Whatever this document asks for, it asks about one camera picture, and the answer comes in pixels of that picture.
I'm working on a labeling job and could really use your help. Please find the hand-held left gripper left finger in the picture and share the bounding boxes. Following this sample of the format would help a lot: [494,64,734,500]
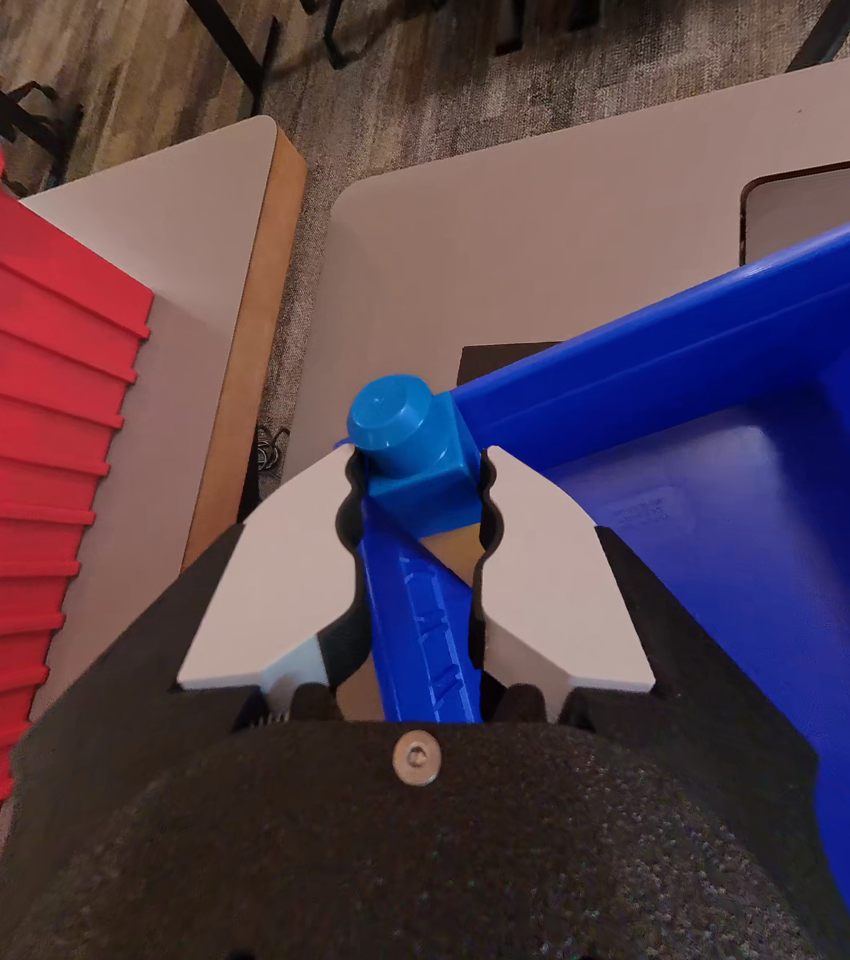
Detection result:
[176,442,369,711]

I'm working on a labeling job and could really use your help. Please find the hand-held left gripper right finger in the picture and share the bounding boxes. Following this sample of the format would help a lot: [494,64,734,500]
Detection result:
[470,447,655,717]

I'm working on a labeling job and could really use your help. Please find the yellow mega block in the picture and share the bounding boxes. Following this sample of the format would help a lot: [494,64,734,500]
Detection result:
[421,525,484,590]

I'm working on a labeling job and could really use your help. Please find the blue plastic bin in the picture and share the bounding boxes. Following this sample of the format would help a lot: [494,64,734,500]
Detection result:
[335,198,850,960]

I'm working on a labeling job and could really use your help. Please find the blue mega block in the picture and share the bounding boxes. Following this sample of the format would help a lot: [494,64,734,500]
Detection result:
[346,373,484,540]

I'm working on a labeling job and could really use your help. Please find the red plastic bin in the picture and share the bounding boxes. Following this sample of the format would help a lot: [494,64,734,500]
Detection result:
[0,123,156,916]

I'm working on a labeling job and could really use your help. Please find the wood edged side table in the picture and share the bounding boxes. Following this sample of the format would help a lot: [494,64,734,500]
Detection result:
[20,114,309,721]

